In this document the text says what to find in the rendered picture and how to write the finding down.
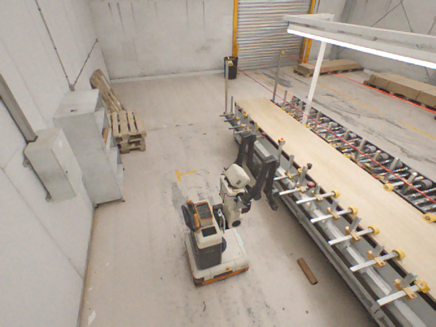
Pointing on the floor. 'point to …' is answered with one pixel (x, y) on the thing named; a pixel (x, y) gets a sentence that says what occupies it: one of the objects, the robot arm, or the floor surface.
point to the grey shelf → (91, 144)
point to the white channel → (354, 33)
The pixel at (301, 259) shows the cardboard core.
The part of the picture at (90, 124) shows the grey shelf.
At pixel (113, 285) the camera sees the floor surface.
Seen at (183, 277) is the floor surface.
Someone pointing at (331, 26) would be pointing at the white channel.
